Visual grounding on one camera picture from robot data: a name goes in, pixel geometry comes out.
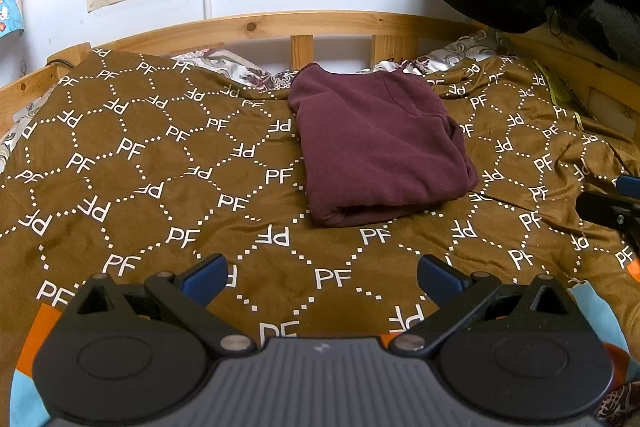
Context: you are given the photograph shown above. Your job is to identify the wooden bed frame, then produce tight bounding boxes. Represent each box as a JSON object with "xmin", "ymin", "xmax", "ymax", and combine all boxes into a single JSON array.
[{"xmin": 0, "ymin": 12, "xmax": 640, "ymax": 142}]

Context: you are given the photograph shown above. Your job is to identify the brown printed blanket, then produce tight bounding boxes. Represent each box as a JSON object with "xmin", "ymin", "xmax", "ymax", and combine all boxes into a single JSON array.
[{"xmin": 0, "ymin": 47, "xmax": 640, "ymax": 408}]

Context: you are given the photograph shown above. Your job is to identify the maroon sweater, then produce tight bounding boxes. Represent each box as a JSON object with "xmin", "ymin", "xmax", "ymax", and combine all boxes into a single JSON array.
[{"xmin": 289, "ymin": 63, "xmax": 480, "ymax": 228}]

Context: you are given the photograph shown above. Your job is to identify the dark patterned cloth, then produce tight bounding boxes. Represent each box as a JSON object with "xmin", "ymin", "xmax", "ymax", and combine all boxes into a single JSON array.
[{"xmin": 594, "ymin": 381, "xmax": 640, "ymax": 424}]

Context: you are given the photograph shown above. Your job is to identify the floral bed sheet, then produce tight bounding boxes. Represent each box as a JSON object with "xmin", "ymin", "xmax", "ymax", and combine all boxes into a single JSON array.
[{"xmin": 0, "ymin": 29, "xmax": 506, "ymax": 158}]

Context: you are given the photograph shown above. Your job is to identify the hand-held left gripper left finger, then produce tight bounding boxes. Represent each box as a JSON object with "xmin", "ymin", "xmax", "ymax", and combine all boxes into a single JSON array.
[{"xmin": 67, "ymin": 253, "xmax": 258, "ymax": 355}]

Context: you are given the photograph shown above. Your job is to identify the orange and blue bed sheet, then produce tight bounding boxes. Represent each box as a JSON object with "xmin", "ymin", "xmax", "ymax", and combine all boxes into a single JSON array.
[{"xmin": 10, "ymin": 276, "xmax": 632, "ymax": 408}]

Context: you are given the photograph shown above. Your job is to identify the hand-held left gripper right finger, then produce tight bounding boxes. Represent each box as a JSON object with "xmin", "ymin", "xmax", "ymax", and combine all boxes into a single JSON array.
[{"xmin": 389, "ymin": 254, "xmax": 577, "ymax": 355}]

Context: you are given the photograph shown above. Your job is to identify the yellow-green cloth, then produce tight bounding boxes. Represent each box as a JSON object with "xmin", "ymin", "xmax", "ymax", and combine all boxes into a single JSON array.
[{"xmin": 532, "ymin": 59, "xmax": 584, "ymax": 128}]

